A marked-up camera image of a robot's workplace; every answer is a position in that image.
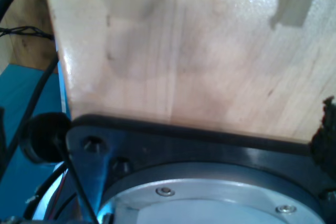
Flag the black mesh-sleeved cable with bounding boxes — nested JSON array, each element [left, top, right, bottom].
[[0, 25, 55, 40]]

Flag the blue sofa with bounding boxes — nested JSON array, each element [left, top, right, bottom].
[[0, 62, 69, 224]]

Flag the ragged black foam piece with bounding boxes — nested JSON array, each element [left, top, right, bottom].
[[310, 97, 336, 168]]

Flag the thin black cable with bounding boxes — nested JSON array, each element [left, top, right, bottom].
[[0, 52, 60, 183]]

